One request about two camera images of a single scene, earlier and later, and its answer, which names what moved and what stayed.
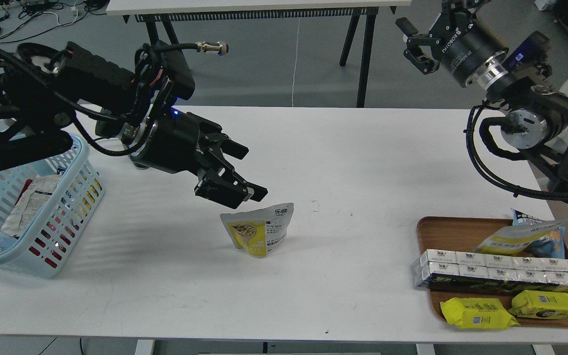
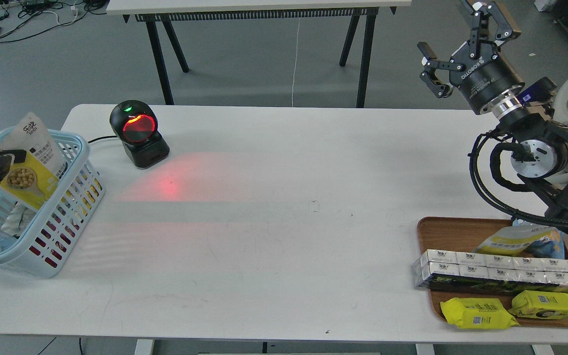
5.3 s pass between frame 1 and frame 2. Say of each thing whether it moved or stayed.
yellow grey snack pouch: moved
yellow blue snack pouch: stayed
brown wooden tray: stayed
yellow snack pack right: stayed
